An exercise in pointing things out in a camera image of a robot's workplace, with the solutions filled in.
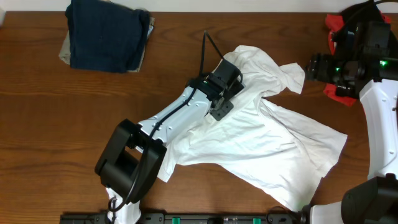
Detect white t-shirt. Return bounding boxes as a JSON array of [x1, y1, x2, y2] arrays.
[[105, 45, 348, 224]]

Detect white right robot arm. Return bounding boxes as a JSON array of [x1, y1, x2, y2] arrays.
[[298, 54, 397, 223]]

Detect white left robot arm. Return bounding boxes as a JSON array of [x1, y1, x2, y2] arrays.
[[95, 70, 244, 210]]

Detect red and black garment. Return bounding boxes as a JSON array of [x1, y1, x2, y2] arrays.
[[323, 1, 391, 106]]

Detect folded navy blue garment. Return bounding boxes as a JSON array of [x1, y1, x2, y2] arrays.
[[65, 0, 151, 73]]

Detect folded beige garment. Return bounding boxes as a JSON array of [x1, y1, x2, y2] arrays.
[[58, 17, 155, 72]]

